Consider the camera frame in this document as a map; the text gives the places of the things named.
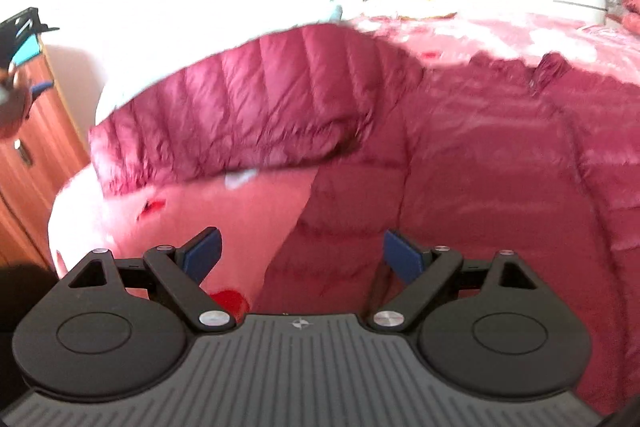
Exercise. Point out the patterned white pillow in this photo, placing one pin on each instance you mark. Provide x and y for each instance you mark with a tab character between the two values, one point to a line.
405	2

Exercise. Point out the light blue object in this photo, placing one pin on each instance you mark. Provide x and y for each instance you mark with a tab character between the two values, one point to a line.
335	13

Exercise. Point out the pink plush bed blanket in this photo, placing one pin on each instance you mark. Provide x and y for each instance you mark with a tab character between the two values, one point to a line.
210	207

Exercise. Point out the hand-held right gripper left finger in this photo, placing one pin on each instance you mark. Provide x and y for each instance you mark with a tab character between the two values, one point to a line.
202	254

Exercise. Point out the brown round bag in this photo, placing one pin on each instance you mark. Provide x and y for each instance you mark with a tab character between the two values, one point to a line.
12	107

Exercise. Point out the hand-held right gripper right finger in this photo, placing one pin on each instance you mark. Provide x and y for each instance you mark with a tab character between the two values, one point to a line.
406	257

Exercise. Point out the wooden cabinet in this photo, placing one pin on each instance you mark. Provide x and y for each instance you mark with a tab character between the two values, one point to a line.
40	167

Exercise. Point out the maroon down jacket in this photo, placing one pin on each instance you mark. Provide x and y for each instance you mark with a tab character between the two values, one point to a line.
475	157

